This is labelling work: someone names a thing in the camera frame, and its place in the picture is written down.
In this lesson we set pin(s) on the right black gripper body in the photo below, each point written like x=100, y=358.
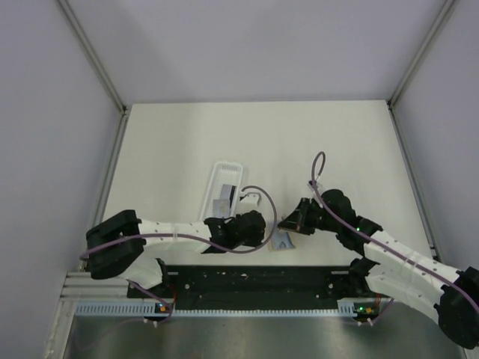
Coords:
x=313, y=218

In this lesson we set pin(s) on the clear plastic card tray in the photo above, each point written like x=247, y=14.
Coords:
x=223, y=173

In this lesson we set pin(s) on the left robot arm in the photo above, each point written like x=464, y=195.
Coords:
x=131, y=248

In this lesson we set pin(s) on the striped card in tray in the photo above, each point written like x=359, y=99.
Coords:
x=223, y=205

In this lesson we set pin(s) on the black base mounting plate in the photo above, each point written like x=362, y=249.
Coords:
x=262, y=287

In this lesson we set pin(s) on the beige card holder wallet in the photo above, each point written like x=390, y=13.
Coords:
x=282, y=243

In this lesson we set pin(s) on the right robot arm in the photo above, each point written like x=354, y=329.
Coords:
x=446, y=295

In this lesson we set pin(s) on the left aluminium frame post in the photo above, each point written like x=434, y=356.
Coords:
x=91, y=54

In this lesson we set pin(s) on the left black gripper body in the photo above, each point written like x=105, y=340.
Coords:
x=254, y=241

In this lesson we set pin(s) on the aluminium frame post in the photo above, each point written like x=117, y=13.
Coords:
x=91, y=54
x=440, y=21

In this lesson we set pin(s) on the right aluminium frame post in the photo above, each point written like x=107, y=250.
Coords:
x=440, y=21

